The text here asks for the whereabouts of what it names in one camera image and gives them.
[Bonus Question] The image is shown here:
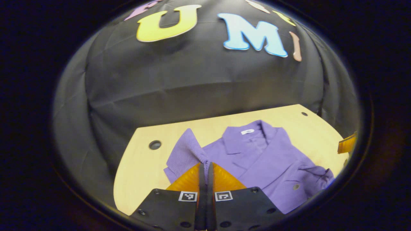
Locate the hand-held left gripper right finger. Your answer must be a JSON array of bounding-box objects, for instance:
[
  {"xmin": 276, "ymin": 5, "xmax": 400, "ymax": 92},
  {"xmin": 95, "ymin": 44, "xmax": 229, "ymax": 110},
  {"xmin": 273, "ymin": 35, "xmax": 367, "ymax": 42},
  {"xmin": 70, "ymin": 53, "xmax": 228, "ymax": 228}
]
[{"xmin": 205, "ymin": 162, "xmax": 285, "ymax": 231}]

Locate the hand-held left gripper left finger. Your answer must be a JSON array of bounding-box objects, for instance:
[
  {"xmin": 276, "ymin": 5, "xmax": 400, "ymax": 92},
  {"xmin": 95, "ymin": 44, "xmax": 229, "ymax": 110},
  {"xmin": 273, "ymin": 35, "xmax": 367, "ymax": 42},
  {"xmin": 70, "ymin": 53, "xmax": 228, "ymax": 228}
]
[{"xmin": 130, "ymin": 162, "xmax": 206, "ymax": 231}]

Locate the purple knit cardigan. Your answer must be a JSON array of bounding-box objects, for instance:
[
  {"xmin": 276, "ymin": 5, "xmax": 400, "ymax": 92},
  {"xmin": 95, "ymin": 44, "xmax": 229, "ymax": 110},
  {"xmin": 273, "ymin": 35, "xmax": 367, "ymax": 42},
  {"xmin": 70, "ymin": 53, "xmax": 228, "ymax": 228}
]
[{"xmin": 163, "ymin": 120, "xmax": 336, "ymax": 215}]

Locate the black backdrop cloth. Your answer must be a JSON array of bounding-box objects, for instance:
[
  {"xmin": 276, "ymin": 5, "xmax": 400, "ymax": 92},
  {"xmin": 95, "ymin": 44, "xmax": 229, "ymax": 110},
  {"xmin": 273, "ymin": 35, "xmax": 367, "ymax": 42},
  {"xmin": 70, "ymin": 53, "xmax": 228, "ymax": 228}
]
[{"xmin": 52, "ymin": 0, "xmax": 361, "ymax": 206}]

